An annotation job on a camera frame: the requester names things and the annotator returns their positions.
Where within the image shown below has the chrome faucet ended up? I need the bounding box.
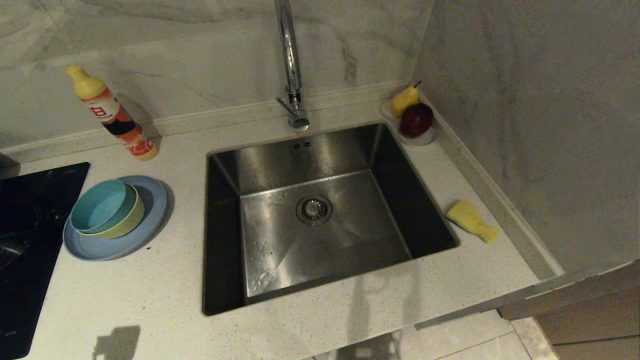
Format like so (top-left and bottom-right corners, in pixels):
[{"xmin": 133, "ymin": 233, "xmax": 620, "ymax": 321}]
[{"xmin": 273, "ymin": 0, "xmax": 311, "ymax": 132}]

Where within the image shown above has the yellow sponge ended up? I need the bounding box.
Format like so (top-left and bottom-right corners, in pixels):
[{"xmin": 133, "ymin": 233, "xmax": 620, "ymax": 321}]
[{"xmin": 445, "ymin": 200, "xmax": 500, "ymax": 244}]

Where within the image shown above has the blue plate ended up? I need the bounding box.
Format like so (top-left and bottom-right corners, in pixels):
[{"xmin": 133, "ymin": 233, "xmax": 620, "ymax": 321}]
[{"xmin": 62, "ymin": 175, "xmax": 169, "ymax": 262}]

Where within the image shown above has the yellow bowl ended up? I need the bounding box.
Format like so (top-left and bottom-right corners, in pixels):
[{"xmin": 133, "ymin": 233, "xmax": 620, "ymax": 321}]
[{"xmin": 77, "ymin": 184, "xmax": 146, "ymax": 239}]

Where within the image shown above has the teal bowl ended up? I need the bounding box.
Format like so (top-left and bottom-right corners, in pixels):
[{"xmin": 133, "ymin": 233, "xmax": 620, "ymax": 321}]
[{"xmin": 69, "ymin": 179, "xmax": 139, "ymax": 235}]

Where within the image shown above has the metal sink drain strainer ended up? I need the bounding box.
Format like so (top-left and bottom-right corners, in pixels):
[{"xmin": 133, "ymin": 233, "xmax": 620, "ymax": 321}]
[{"xmin": 295, "ymin": 194, "xmax": 333, "ymax": 226}]

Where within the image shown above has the stainless steel sink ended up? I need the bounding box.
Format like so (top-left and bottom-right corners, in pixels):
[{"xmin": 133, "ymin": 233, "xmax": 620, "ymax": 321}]
[{"xmin": 202, "ymin": 121, "xmax": 460, "ymax": 317}]

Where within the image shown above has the small white dish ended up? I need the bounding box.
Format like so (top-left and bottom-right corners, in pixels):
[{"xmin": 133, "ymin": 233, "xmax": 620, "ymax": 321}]
[{"xmin": 381, "ymin": 97, "xmax": 438, "ymax": 147}]

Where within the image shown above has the yellow pear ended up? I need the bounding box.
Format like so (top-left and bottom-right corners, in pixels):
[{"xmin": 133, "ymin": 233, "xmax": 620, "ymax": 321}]
[{"xmin": 389, "ymin": 80, "xmax": 423, "ymax": 118}]

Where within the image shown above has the red apple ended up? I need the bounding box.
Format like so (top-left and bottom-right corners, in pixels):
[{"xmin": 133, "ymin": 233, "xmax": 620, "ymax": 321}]
[{"xmin": 399, "ymin": 102, "xmax": 435, "ymax": 138}]

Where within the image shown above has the black induction cooktop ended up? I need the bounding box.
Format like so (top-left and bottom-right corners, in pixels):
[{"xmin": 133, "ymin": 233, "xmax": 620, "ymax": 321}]
[{"xmin": 0, "ymin": 161, "xmax": 91, "ymax": 360}]

